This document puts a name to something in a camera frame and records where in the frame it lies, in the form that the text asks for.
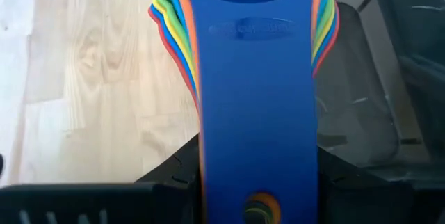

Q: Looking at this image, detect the green measuring cup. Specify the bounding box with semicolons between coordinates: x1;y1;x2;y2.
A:
154;0;334;99

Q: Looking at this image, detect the yellow measuring cup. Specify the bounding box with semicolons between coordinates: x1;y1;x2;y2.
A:
152;0;337;103

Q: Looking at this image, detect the dark blue measuring cup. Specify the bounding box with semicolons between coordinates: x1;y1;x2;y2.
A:
175;0;321;224

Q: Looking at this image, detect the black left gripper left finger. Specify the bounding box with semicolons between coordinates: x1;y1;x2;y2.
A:
137;133;205;224

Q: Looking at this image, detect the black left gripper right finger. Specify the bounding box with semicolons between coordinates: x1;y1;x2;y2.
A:
318;146;414;224

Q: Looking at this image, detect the dark mesh basket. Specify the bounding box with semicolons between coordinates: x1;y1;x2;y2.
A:
314;0;445;186

